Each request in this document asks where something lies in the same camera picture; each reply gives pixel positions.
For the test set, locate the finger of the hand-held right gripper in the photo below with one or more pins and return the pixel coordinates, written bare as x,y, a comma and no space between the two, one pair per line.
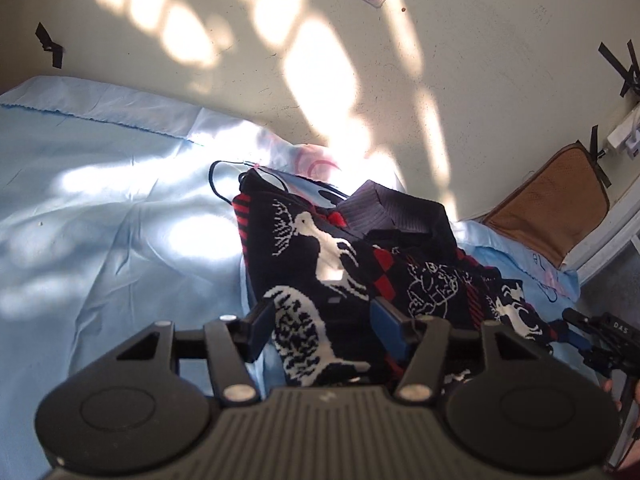
576,339
580,317

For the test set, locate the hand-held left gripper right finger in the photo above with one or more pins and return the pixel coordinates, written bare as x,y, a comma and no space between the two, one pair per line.
387,325

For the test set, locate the navy reindeer pattern sweater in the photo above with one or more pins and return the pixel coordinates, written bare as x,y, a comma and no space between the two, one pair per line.
320,255

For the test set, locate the white frame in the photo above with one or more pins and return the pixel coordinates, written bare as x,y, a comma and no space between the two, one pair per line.
607,240

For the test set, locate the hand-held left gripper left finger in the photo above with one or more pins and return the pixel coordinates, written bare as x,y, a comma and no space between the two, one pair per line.
261,332

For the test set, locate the black tape piece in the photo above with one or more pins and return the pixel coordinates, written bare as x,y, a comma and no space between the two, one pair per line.
49,42
596,152
622,67

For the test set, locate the white power strip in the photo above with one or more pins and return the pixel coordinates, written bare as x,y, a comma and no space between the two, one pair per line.
622,135

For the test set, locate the brown cushion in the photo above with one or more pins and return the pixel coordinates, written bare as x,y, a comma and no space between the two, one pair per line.
545,200

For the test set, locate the light blue bed sheet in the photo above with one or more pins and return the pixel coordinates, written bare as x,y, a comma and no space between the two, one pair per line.
100,220

